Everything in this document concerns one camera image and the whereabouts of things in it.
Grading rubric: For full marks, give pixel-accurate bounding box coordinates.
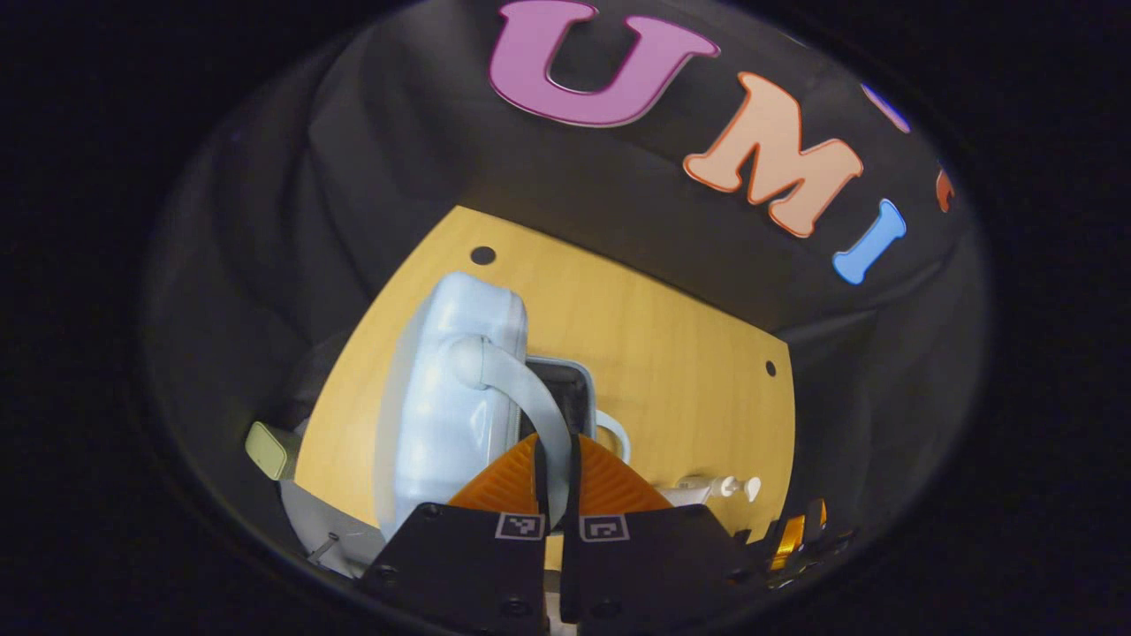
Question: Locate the white pump bottle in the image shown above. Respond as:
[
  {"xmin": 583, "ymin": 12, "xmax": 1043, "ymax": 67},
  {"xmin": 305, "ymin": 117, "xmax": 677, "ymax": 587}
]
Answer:
[{"xmin": 663, "ymin": 474, "xmax": 763, "ymax": 510}]

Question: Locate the light blue suitcase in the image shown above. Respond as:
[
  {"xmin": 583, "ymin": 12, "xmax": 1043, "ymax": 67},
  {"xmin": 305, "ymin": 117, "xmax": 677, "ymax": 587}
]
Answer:
[{"xmin": 375, "ymin": 270, "xmax": 634, "ymax": 542}]

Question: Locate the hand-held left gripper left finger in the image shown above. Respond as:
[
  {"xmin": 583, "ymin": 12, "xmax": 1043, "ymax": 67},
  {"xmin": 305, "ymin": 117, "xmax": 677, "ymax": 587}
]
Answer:
[{"xmin": 357, "ymin": 433, "xmax": 550, "ymax": 634}]

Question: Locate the beige rounded block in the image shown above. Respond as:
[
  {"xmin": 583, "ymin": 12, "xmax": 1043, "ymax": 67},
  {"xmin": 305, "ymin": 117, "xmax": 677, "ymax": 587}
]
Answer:
[{"xmin": 244, "ymin": 420, "xmax": 304, "ymax": 483}]

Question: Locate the black backdrop cloth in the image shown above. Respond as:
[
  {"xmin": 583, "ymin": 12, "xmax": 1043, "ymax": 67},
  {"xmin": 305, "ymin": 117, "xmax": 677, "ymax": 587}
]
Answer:
[{"xmin": 146, "ymin": 0, "xmax": 987, "ymax": 566}]

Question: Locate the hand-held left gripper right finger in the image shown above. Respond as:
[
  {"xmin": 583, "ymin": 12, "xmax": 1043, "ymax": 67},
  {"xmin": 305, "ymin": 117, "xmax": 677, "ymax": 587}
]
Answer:
[{"xmin": 560, "ymin": 433, "xmax": 762, "ymax": 627}]

